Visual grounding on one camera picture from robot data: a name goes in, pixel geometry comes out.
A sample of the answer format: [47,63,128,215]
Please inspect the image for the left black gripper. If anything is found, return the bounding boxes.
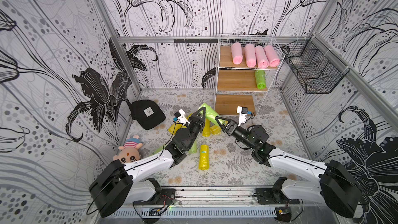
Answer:
[183,107,205,151]

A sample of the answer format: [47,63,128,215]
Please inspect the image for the green roll front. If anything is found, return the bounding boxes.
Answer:
[198,103,224,126]

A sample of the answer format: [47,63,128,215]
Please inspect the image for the pale green roll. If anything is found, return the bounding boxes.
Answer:
[188,141,198,154]

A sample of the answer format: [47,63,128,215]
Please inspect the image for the green roll sideways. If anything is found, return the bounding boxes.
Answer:
[255,69,266,90]

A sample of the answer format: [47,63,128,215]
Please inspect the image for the pink roll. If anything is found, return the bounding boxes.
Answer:
[264,45,280,67]
[255,46,269,69]
[231,42,243,65]
[244,44,257,68]

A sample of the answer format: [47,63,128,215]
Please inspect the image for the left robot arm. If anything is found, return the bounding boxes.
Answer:
[88,107,206,218]

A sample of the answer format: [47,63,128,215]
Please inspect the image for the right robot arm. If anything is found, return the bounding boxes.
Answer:
[215,117,362,218]

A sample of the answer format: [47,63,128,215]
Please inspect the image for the yellow roll with label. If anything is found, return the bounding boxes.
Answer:
[210,125,222,135]

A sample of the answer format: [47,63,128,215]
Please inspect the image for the yellow roll upright middle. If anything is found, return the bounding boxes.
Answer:
[202,119,211,137]

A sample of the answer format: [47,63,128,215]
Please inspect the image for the yellow roll far left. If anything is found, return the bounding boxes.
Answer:
[168,123,183,135]

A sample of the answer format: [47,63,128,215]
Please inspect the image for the yellow roll front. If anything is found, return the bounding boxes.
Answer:
[198,145,210,170]

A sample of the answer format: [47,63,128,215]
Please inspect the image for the black cap with label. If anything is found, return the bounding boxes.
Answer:
[128,100,166,130]

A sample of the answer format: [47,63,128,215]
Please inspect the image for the pink plush toy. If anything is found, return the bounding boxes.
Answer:
[113,135,143,164]

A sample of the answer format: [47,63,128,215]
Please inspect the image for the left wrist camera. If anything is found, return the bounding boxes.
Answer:
[173,109,190,127]

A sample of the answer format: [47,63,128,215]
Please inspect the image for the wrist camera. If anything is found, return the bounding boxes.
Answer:
[173,109,190,127]
[237,106,252,126]

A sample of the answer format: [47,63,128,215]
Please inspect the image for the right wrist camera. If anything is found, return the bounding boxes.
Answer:
[237,106,252,126]

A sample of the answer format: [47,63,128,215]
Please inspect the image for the white wire three-tier shelf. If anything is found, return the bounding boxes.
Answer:
[215,34,284,115]

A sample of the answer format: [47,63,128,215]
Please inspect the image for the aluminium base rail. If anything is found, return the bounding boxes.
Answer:
[124,185,312,208]

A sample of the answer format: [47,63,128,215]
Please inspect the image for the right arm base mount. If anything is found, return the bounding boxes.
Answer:
[253,188,301,206]

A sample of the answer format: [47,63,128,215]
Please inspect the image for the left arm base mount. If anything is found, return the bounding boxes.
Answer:
[135,178,176,206]

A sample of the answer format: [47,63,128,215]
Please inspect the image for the white slotted cable duct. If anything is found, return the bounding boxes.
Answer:
[111,206,277,219]

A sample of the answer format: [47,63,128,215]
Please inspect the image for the black wire wall basket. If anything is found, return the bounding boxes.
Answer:
[280,39,348,94]

